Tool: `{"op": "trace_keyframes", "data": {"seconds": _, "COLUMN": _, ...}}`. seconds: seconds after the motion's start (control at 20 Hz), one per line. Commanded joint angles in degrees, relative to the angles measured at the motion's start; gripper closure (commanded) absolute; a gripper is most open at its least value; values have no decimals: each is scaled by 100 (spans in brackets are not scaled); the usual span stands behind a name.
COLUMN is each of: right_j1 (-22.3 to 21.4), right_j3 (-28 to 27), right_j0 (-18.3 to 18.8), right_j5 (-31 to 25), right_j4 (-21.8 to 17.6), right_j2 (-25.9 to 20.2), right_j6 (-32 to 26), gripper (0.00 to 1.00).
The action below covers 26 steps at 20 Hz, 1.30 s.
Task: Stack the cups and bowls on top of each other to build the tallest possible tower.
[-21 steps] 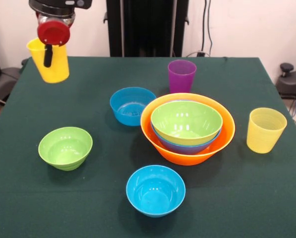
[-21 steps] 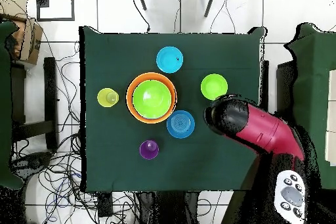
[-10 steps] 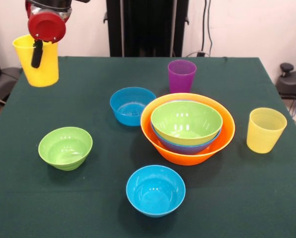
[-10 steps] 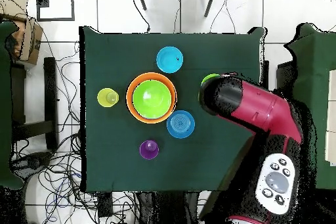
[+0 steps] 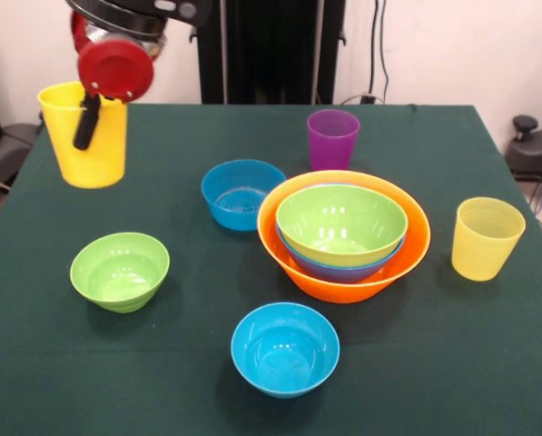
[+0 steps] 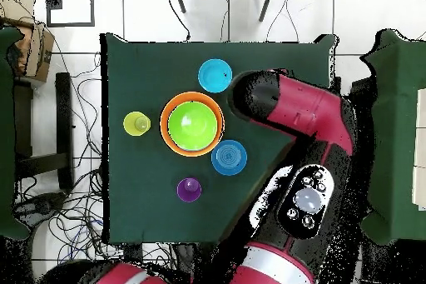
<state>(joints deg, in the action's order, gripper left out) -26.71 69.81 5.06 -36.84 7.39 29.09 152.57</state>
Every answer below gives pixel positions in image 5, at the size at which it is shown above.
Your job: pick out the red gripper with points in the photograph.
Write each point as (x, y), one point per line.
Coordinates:
(116, 70)

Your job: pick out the opaque yellow cup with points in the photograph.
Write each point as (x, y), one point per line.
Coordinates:
(102, 154)

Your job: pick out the large green bowl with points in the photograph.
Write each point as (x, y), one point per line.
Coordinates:
(343, 218)

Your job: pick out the large blue bowl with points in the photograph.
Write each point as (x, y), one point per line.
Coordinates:
(343, 274)

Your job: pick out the dark grey base foot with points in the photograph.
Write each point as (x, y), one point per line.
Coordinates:
(12, 145)
(534, 154)

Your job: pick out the small green bowl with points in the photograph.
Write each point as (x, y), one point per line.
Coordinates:
(116, 268)

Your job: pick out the small ribbed blue bowl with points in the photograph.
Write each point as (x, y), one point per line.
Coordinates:
(234, 191)

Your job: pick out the purple cup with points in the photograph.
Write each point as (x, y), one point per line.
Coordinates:
(333, 145)

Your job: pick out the small cyan bowl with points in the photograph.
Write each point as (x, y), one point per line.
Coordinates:
(284, 349)

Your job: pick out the large orange bowl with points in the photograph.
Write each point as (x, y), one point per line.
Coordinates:
(343, 290)

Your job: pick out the dark green tablecloth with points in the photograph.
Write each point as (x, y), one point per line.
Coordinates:
(434, 340)

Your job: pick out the translucent yellow-green cup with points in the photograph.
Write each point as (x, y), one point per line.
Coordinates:
(486, 245)

